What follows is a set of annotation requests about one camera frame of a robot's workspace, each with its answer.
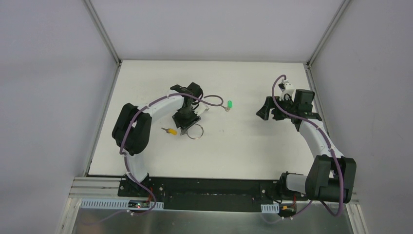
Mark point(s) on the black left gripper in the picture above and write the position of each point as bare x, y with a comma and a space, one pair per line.
187, 119

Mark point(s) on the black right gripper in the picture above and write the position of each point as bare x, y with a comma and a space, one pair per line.
276, 108

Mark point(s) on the silver keyring with clips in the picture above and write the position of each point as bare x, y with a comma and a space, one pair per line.
194, 132

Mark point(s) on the green tagged key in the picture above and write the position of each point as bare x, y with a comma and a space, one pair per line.
228, 106

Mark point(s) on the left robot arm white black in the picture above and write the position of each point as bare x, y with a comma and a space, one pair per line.
131, 131

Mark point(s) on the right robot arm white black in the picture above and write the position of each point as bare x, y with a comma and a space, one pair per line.
331, 176

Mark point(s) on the yellow tagged key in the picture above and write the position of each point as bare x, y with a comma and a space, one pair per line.
170, 131

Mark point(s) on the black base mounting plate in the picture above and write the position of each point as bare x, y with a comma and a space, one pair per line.
202, 194

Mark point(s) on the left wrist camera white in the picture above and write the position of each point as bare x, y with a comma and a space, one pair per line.
201, 108

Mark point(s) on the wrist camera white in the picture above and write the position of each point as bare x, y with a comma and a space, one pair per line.
201, 108
287, 90

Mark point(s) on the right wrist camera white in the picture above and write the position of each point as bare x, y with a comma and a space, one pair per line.
287, 90

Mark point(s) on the aluminium frame post right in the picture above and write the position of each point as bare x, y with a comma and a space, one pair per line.
327, 33

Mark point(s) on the aluminium frame post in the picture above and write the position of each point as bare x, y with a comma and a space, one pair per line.
102, 31
327, 33

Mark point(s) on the aluminium front rail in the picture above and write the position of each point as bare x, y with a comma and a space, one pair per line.
96, 186

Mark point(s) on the aluminium frame post left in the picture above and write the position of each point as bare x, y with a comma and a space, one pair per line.
102, 31

